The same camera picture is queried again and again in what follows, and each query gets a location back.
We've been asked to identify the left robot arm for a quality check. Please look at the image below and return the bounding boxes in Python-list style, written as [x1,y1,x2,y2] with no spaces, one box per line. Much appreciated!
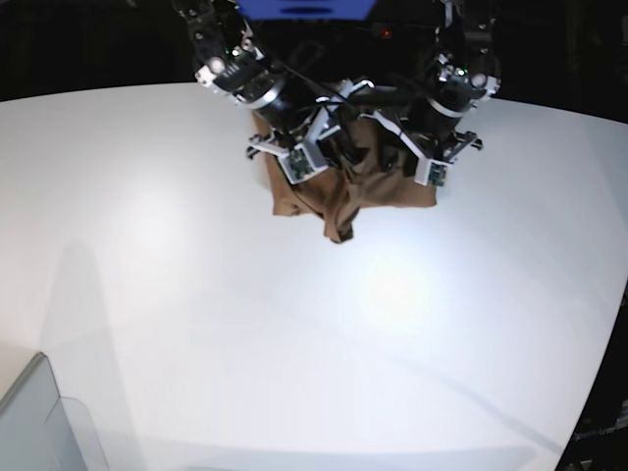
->
[361,1,500,174]

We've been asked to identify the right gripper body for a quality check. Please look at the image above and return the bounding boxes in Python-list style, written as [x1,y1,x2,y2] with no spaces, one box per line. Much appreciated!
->
[246,79,375,167]

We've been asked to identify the black power strip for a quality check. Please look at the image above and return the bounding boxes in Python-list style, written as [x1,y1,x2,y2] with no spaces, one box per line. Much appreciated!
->
[372,23,440,42]

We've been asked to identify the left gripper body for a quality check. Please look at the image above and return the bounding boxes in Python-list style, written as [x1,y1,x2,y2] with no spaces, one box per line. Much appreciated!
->
[359,110,484,165]

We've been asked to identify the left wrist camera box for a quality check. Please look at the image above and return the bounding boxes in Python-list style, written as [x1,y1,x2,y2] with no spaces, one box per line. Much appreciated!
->
[414,157,450,187]

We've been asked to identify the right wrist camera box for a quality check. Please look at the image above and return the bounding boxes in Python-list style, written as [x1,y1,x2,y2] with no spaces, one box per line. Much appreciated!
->
[277,142,329,184]

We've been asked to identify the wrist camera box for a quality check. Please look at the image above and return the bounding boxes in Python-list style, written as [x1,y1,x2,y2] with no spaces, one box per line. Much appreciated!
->
[414,157,450,187]
[277,142,329,184]

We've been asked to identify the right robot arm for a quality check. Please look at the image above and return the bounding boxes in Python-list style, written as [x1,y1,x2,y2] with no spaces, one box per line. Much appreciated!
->
[173,1,375,180]

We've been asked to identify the brown t-shirt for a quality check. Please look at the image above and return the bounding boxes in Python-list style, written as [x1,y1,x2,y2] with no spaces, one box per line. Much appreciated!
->
[264,120,437,243]

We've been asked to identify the blue bin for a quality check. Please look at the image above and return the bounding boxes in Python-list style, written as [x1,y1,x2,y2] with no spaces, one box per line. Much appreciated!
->
[236,0,376,21]

